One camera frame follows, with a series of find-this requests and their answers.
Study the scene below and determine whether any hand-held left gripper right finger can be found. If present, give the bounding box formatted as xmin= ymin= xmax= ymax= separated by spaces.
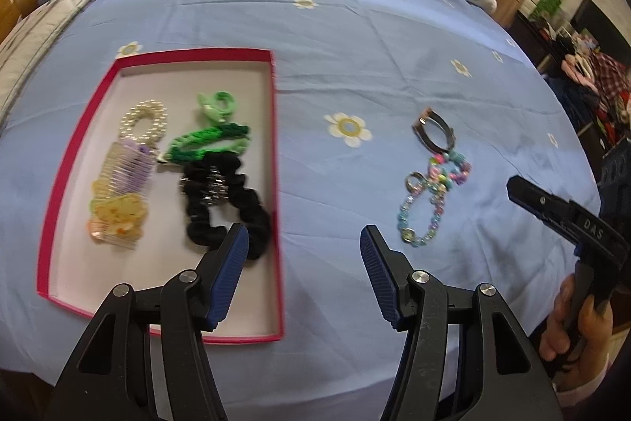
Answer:
xmin=360 ymin=224 xmax=565 ymax=421

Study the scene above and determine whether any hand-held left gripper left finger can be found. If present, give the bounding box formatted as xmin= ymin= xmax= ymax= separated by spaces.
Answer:
xmin=47 ymin=224 xmax=250 ymax=421

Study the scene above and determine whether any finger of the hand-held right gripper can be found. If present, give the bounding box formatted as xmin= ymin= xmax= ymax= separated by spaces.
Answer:
xmin=507 ymin=176 xmax=575 ymax=229

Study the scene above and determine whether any black scrunchie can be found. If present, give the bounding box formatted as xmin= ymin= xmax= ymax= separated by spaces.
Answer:
xmin=178 ymin=155 xmax=272 ymax=260

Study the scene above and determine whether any colourful bead chain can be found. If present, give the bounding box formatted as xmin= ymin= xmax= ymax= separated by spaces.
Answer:
xmin=396 ymin=149 xmax=472 ymax=248

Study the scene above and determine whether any yellow hair claw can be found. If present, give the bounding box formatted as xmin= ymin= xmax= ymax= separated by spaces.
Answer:
xmin=90 ymin=193 xmax=149 ymax=237

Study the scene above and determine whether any green braided hair tie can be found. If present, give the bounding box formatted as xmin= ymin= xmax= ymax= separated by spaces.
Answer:
xmin=160 ymin=122 xmax=252 ymax=165

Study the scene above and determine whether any clear hair comb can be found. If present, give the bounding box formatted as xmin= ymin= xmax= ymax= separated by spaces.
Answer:
xmin=89 ymin=141 xmax=155 ymax=249

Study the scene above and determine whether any light green hair tie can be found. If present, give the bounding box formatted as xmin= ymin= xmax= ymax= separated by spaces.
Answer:
xmin=197 ymin=90 xmax=238 ymax=123

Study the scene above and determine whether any pearl scrunchie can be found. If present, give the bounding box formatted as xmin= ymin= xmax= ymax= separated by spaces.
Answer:
xmin=119 ymin=100 xmax=167 ymax=153

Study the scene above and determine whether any red jewelry box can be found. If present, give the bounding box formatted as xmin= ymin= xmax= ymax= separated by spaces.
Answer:
xmin=37 ymin=49 xmax=287 ymax=345

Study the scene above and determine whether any person's right forearm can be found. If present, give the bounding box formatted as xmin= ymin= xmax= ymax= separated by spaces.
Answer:
xmin=562 ymin=364 xmax=614 ymax=397

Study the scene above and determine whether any person's right hand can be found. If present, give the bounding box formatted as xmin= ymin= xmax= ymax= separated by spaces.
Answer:
xmin=540 ymin=275 xmax=614 ymax=389

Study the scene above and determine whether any pile of clothes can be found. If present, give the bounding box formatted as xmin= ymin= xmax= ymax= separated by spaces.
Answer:
xmin=537 ymin=31 xmax=631 ymax=148

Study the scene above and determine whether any cluttered shelf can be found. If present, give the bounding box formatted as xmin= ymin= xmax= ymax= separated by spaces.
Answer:
xmin=517 ymin=0 xmax=565 ymax=27

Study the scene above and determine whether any blue floral bedsheet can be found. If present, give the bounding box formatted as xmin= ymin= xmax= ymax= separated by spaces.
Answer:
xmin=0 ymin=0 xmax=607 ymax=402

